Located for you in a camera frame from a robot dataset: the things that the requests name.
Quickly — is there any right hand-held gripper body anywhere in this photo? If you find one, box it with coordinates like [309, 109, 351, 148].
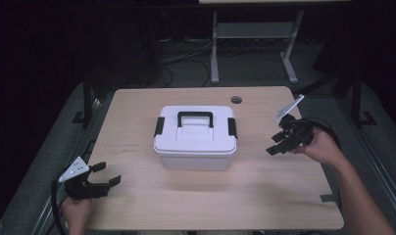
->
[273, 94, 316, 149]

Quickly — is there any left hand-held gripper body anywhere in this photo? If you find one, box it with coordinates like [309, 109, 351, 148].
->
[58, 156, 112, 201]

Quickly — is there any white lid with black handle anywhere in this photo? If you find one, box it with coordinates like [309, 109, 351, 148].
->
[153, 105, 239, 156]

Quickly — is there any white plastic storage box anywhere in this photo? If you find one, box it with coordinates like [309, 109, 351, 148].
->
[153, 147, 237, 172]

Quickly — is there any person's left hand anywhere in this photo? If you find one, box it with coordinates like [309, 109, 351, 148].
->
[61, 196, 93, 231]

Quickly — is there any person's right hand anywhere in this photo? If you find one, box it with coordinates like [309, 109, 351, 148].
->
[290, 126, 347, 166]

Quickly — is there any black metal stand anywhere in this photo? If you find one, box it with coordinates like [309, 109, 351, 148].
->
[348, 68, 378, 130]
[72, 72, 96, 126]

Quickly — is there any grey tape strip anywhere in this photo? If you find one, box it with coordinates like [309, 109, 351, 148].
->
[320, 193, 338, 204]

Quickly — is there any metal floor rail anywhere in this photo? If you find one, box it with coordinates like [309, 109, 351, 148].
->
[28, 94, 116, 235]
[335, 96, 396, 227]

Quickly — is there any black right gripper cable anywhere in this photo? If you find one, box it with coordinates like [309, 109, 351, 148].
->
[300, 116, 343, 152]

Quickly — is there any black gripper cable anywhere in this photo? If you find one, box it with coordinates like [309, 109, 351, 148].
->
[300, 116, 343, 152]
[50, 177, 69, 235]

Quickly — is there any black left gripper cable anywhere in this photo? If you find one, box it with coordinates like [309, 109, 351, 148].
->
[50, 177, 69, 235]

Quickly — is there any black floor cable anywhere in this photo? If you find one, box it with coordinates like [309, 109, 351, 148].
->
[159, 58, 211, 88]

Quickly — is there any desk with grey metal frame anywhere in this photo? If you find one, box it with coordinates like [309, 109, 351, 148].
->
[198, 0, 351, 85]

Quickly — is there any grey floor cable bundle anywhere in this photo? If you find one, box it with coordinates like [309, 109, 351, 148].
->
[159, 38, 216, 65]

